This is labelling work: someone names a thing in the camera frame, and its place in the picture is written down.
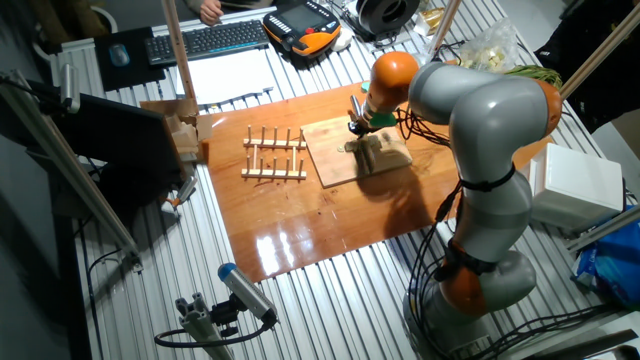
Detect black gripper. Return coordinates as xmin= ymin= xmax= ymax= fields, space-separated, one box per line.
xmin=347 ymin=120 xmax=385 ymax=140

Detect silver handled kitchen knife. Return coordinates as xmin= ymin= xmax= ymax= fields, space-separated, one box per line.
xmin=349 ymin=94 xmax=376 ymax=176

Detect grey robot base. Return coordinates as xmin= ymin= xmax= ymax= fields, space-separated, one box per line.
xmin=402 ymin=279 xmax=501 ymax=360

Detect beige sleeved forearm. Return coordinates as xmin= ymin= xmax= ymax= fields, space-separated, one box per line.
xmin=185 ymin=0 xmax=276 ymax=14

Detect clear bag of chopped scallions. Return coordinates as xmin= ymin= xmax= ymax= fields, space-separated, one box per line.
xmin=457 ymin=17 xmax=521 ymax=71

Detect person's bare hand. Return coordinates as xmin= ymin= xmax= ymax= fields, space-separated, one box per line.
xmin=199 ymin=0 xmax=225 ymax=27

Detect green wrist adapter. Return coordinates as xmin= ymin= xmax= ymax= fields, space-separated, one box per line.
xmin=368 ymin=111 xmax=398 ymax=128

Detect light wooden cutting board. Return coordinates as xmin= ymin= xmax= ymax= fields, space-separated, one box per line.
xmin=300 ymin=115 xmax=414 ymax=189

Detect small white rounded object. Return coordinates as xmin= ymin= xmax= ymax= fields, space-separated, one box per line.
xmin=332 ymin=27 xmax=354 ymax=53

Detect wooden peg rack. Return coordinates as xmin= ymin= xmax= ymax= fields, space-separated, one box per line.
xmin=241 ymin=124 xmax=308 ymax=181

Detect glossy brown wooden board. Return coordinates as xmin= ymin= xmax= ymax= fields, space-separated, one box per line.
xmin=202 ymin=82 xmax=554 ymax=284

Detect orange and black teach pendant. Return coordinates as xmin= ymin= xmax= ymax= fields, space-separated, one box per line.
xmin=262 ymin=0 xmax=343 ymax=58

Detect black filament spool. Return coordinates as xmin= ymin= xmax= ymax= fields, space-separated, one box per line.
xmin=355 ymin=0 xmax=421 ymax=37

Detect yellow snack packet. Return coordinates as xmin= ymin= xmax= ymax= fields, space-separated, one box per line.
xmin=413 ymin=7 xmax=445 ymax=36

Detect white paper sheet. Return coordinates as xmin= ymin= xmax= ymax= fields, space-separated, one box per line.
xmin=174 ymin=47 xmax=276 ymax=106

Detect brown cardboard box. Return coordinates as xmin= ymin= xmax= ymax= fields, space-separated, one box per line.
xmin=139 ymin=98 xmax=215 ymax=165

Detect black computer keyboard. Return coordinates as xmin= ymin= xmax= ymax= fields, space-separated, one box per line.
xmin=144 ymin=18 xmax=271 ymax=68

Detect clamp with orange tip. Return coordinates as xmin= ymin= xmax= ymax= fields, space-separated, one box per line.
xmin=160 ymin=175 xmax=199 ymax=214

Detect green scallion bunch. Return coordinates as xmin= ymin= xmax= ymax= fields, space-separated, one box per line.
xmin=504 ymin=64 xmax=564 ymax=91

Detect white foam box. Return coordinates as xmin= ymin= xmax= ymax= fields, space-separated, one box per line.
xmin=529 ymin=143 xmax=625 ymax=231

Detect black mouse pad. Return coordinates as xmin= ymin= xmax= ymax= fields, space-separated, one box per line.
xmin=93 ymin=26 xmax=167 ymax=93

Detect black monitor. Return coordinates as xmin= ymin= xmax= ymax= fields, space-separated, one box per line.
xmin=27 ymin=79 xmax=187 ymax=206

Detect grey computer mouse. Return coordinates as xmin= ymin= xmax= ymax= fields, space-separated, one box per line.
xmin=108 ymin=43 xmax=131 ymax=68

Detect short aluminium profile stand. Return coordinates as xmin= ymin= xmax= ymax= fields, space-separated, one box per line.
xmin=174 ymin=293 xmax=235 ymax=360

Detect person in black jacket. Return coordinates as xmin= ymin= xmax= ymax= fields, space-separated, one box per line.
xmin=534 ymin=0 xmax=640 ymax=132

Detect aluminium profile bar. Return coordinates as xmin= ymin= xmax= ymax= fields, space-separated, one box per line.
xmin=567 ymin=204 xmax=640 ymax=254

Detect blue plastic bag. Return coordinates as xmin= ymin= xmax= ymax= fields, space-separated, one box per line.
xmin=572 ymin=204 xmax=640 ymax=309

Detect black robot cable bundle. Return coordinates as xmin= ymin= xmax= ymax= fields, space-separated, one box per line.
xmin=394 ymin=39 xmax=466 ymax=360

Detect wooden frame post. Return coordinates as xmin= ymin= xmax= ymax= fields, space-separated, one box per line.
xmin=558 ymin=3 xmax=640 ymax=101
xmin=428 ymin=0 xmax=464 ymax=56
xmin=160 ymin=0 xmax=197 ymax=101

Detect silver camera with blue end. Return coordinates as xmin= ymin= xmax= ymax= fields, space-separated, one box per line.
xmin=217 ymin=262 xmax=279 ymax=324

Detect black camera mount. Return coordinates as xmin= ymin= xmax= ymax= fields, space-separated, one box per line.
xmin=209 ymin=294 xmax=242 ymax=338

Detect black camera cable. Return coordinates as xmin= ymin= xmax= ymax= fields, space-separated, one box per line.
xmin=153 ymin=319 xmax=277 ymax=349

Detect black cables on table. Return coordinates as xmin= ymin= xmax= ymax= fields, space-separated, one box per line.
xmin=474 ymin=303 xmax=621 ymax=360

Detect long aluminium frame bar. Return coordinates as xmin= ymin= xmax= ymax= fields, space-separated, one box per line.
xmin=0 ymin=69 xmax=145 ymax=274

